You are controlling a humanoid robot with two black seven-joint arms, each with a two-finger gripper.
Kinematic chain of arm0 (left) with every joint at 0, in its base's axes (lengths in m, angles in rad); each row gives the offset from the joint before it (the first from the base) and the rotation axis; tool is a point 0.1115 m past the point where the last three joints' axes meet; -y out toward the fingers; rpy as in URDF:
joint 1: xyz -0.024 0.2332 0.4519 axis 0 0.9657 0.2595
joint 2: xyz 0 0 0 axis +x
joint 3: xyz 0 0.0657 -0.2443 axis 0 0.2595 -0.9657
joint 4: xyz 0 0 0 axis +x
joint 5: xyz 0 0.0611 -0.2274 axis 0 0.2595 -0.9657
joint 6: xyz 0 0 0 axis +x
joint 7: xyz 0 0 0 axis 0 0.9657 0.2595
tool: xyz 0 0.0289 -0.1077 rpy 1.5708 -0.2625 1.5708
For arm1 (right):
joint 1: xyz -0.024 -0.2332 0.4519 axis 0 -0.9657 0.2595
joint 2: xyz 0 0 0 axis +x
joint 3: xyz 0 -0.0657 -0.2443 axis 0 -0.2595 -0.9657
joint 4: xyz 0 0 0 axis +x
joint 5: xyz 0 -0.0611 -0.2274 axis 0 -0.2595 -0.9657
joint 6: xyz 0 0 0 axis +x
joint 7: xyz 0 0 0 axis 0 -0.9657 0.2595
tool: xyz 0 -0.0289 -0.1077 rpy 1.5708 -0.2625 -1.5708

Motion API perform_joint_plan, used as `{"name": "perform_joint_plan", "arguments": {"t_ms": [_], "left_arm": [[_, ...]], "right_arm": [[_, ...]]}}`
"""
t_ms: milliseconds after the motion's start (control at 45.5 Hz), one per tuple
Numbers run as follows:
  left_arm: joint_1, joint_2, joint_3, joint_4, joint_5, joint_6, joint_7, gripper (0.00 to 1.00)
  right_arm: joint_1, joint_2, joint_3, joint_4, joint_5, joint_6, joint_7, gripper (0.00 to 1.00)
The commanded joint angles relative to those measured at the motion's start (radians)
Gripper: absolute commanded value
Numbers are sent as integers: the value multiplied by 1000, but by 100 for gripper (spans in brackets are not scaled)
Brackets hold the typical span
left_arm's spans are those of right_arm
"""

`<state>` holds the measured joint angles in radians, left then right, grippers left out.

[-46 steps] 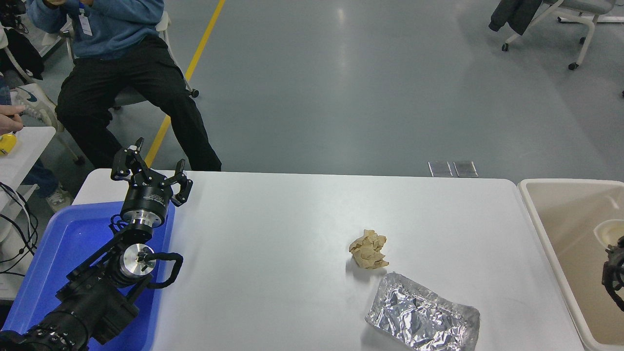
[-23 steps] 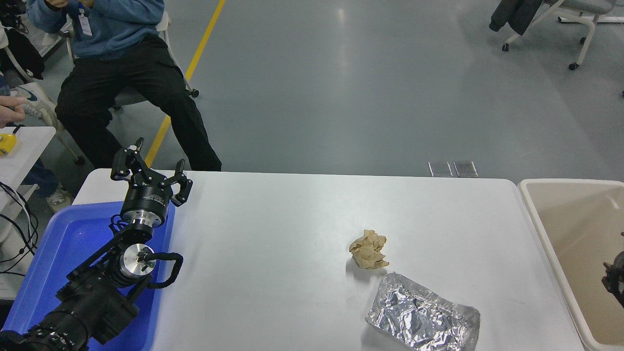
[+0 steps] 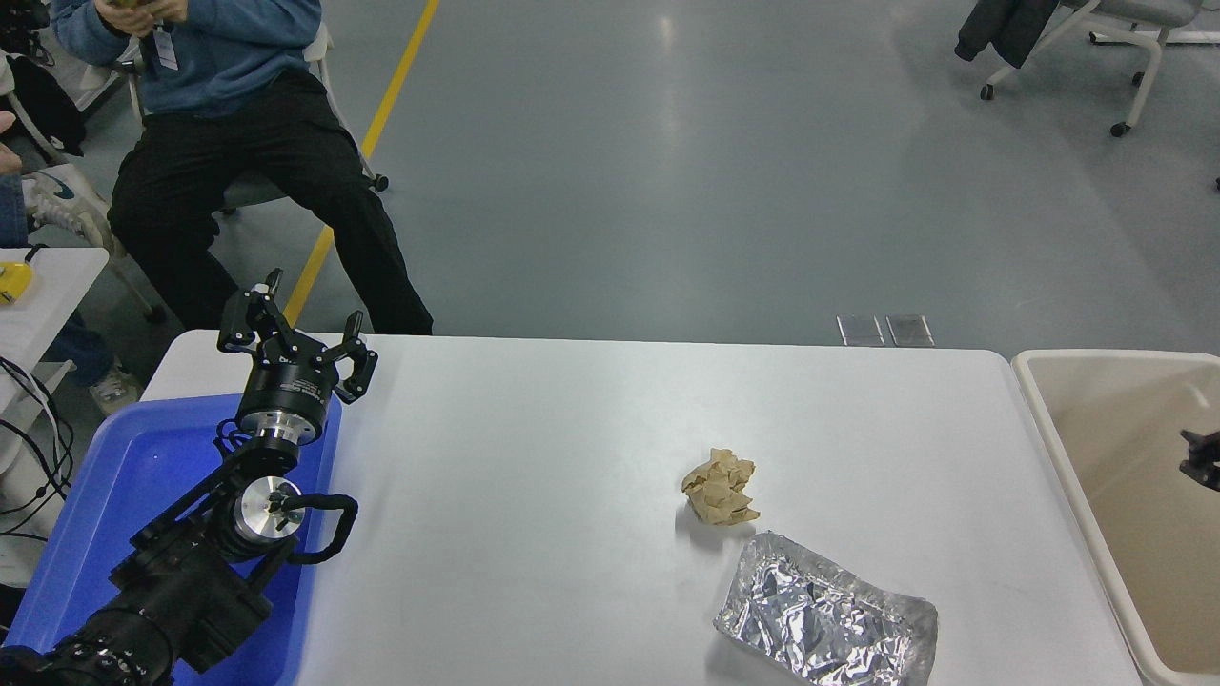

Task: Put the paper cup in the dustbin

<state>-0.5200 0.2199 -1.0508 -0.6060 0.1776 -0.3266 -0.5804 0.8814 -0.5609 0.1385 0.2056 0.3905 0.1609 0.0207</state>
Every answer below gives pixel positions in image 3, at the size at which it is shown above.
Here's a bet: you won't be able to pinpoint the silver foil tray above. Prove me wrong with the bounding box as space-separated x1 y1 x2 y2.
714 532 940 686

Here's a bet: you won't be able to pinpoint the seated person's right hand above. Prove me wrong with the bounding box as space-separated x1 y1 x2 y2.
95 0 153 39

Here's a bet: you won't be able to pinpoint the dark jacket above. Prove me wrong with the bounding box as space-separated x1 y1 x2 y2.
956 0 1061 70

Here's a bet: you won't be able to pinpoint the seated person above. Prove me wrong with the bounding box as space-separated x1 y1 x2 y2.
50 0 435 336

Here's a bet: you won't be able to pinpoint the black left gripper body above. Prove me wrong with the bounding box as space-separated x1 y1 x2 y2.
236 338 342 430

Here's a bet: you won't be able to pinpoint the blue plastic tray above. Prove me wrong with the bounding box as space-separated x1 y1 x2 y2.
5 393 344 686

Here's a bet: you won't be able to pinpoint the black cables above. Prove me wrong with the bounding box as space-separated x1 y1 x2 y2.
0 357 75 542

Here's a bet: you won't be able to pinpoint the white side table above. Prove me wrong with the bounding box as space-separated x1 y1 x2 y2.
0 248 111 382

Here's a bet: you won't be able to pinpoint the black garment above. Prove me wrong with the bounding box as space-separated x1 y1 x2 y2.
0 57 87 158

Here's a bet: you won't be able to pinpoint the crumpled tan paper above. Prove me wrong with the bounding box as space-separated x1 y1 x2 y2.
681 448 762 527

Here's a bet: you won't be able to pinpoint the large pale bin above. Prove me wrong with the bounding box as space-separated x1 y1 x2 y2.
1010 348 1220 686

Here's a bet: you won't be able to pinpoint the white office chair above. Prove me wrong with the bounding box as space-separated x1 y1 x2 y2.
124 24 390 215

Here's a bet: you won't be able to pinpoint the white chair with grey seat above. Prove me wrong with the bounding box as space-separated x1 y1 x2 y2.
980 0 1220 137

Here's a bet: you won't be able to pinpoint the person with white shoes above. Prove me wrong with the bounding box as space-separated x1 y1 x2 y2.
0 57 144 417

